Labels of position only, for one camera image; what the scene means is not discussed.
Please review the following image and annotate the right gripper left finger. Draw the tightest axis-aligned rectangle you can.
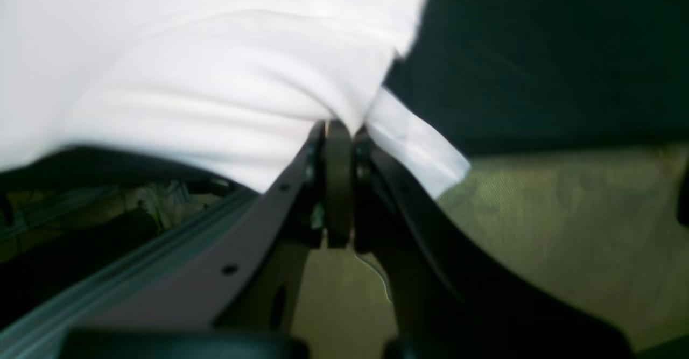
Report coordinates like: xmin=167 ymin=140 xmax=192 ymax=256
xmin=75 ymin=122 xmax=326 ymax=339

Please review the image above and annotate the pink T-shirt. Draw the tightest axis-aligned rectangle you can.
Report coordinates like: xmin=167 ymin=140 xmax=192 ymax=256
xmin=1 ymin=0 xmax=470 ymax=198

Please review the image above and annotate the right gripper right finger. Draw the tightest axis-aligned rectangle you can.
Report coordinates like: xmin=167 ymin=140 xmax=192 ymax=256
xmin=353 ymin=129 xmax=634 ymax=358

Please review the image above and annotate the black table cloth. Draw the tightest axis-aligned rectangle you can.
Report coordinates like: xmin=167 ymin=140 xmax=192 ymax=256
xmin=2 ymin=0 xmax=687 ymax=190

